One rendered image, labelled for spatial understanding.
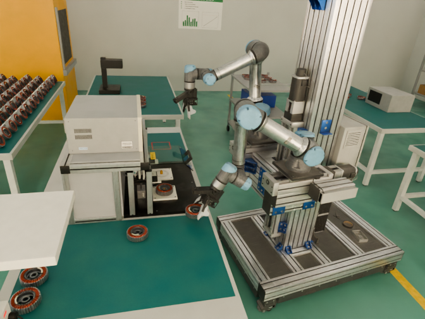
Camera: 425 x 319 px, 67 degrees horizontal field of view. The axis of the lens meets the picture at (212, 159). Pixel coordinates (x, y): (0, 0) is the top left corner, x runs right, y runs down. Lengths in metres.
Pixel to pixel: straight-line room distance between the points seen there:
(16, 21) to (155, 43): 2.75
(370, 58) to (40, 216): 8.53
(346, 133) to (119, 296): 1.64
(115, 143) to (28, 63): 3.82
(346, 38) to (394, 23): 7.22
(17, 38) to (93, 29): 2.02
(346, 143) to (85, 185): 1.63
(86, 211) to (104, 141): 0.40
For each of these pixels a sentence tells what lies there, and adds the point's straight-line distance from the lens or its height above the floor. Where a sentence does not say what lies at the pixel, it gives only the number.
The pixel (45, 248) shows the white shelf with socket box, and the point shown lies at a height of 1.21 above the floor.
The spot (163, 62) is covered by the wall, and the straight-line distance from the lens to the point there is 7.23.
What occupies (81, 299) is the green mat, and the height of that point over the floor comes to 0.75.
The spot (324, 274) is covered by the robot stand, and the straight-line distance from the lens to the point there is 2.54.
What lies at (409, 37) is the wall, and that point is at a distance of 9.66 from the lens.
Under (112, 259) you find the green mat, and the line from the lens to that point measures 1.72.
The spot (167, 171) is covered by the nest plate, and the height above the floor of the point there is 0.78.
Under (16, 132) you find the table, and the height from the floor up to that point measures 0.75.
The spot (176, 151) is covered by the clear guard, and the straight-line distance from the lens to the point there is 1.98.
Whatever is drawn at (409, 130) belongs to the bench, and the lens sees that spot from 4.24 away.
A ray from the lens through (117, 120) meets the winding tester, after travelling 1.80.
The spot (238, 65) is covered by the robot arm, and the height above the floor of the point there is 1.54.
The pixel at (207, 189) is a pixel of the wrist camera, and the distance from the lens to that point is 1.79.
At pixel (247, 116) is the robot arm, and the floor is 1.42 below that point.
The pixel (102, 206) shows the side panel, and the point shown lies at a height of 0.85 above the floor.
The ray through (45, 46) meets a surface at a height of 1.13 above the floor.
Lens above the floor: 1.92
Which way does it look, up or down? 27 degrees down
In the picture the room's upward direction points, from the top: 4 degrees clockwise
